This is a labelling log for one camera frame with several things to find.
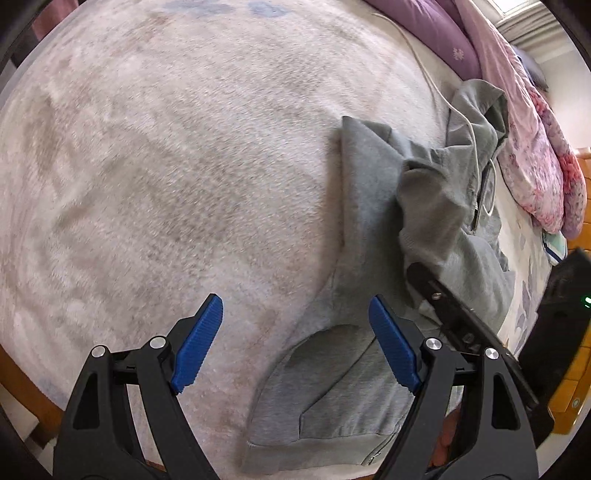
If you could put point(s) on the floral bed sheet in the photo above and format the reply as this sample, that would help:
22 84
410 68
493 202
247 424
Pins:
184 184

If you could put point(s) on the grey hoodie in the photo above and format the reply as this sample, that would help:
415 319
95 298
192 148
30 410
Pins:
369 194

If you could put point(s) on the window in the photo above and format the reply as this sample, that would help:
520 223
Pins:
501 4

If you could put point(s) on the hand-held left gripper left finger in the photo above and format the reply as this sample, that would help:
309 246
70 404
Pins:
199 341

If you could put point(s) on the purple floral quilt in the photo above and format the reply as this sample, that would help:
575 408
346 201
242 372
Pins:
531 161

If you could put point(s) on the wooden headboard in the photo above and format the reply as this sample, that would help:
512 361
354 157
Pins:
570 392

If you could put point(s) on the grey striped curtain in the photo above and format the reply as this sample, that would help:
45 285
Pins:
531 32

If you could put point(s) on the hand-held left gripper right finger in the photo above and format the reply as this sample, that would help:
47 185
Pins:
392 346

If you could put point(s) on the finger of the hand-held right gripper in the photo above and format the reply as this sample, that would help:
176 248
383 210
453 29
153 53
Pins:
438 295

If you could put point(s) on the teal pillow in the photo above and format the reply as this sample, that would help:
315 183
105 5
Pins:
556 247

